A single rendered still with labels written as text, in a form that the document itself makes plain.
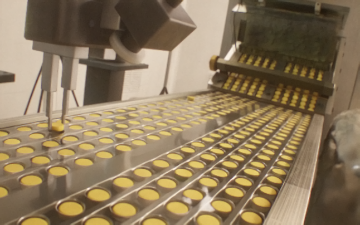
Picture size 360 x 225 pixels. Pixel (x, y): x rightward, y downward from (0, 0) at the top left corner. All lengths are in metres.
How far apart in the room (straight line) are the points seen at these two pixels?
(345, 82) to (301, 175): 0.67
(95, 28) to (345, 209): 0.30
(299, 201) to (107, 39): 0.15
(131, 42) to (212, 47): 4.42
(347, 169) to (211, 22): 4.37
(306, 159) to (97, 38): 0.19
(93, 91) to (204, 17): 3.69
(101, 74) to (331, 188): 0.95
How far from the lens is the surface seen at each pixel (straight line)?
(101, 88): 1.13
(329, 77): 0.61
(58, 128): 0.22
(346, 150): 0.34
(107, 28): 0.17
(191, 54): 4.72
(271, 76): 0.55
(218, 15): 4.61
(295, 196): 0.18
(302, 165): 0.23
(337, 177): 0.34
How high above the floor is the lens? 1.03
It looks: 14 degrees down
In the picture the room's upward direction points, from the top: 10 degrees clockwise
